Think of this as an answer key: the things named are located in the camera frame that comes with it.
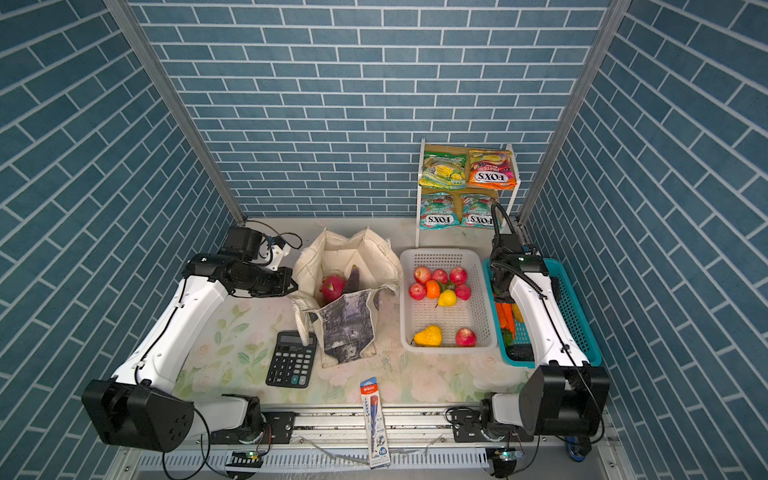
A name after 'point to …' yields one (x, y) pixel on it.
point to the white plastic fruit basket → (473, 308)
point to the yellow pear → (431, 336)
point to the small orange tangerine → (432, 289)
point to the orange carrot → (506, 317)
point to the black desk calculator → (291, 360)
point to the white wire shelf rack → (420, 189)
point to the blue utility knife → (570, 440)
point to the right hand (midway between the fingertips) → (539, 292)
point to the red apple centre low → (441, 276)
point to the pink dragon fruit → (332, 286)
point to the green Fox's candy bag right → (477, 211)
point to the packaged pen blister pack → (377, 438)
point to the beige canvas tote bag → (347, 327)
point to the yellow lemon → (447, 298)
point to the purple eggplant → (353, 281)
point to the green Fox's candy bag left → (437, 211)
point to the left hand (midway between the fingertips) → (298, 285)
